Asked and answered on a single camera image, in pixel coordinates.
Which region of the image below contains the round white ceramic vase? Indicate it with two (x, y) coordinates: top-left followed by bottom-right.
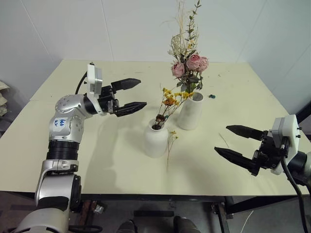
(143, 118), (169, 159)

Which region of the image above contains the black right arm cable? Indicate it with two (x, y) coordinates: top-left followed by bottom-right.
(280, 154), (311, 233)

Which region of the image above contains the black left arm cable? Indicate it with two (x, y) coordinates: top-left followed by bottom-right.
(75, 72), (88, 95)

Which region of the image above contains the loose yellow flower sprig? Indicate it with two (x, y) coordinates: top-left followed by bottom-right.
(166, 130), (179, 168)

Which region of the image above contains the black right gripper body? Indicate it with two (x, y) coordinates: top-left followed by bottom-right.
(251, 130), (289, 170)

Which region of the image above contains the thin dry twig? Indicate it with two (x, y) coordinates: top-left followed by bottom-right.
(218, 132), (229, 148)

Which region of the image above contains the tall white ceramic vase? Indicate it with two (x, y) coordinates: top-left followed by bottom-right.
(176, 91), (205, 131)

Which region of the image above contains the yellow dried flower bouquet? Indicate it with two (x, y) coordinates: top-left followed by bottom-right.
(155, 83), (195, 130)

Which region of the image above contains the crumpled cardboard pile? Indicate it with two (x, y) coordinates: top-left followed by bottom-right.
(0, 80), (13, 132)

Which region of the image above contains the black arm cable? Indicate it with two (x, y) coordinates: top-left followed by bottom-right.
(75, 72), (88, 95)
(280, 154), (311, 233)

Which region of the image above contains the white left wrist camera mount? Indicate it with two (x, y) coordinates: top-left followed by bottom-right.
(86, 62), (104, 114)

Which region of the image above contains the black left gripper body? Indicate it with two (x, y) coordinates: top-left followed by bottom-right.
(98, 84), (120, 114)

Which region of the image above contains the black metal stand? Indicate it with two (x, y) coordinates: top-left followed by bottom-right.
(295, 96), (311, 123)

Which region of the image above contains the pink rose bouquet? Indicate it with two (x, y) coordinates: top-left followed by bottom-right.
(161, 0), (210, 94)

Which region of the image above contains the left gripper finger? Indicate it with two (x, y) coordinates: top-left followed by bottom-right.
(111, 78), (142, 92)
(115, 101), (148, 118)

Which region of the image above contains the dark rounded shape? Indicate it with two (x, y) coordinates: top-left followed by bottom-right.
(173, 215), (195, 233)
(117, 219), (136, 233)

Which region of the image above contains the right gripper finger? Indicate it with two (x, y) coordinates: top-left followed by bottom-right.
(214, 146), (260, 177)
(225, 124), (265, 141)

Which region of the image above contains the thin white floor cable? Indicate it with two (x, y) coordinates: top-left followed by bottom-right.
(243, 210), (255, 233)

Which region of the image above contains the rusty brown metal piece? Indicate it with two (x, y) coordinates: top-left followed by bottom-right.
(82, 200), (96, 229)

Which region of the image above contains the black metal table frame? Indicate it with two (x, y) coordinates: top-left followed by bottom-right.
(0, 191), (311, 233)

